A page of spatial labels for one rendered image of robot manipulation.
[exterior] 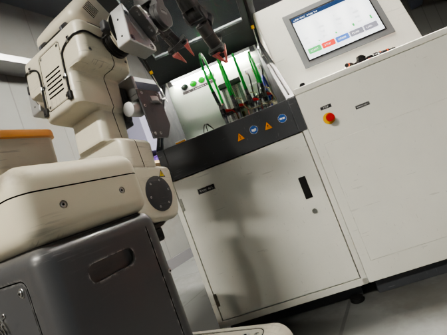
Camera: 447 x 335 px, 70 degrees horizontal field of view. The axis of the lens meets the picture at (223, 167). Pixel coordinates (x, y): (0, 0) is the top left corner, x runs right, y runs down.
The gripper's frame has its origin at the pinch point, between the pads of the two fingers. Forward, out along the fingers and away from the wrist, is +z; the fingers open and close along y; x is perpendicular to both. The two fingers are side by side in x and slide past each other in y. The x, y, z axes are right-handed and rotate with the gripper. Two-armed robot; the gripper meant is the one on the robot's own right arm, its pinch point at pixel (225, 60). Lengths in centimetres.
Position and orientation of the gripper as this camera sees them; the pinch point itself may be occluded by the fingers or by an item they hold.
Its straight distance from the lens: 153.7
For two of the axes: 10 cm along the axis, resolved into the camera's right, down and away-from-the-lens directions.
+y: 0.1, -7.3, 6.8
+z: 5.4, 5.8, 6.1
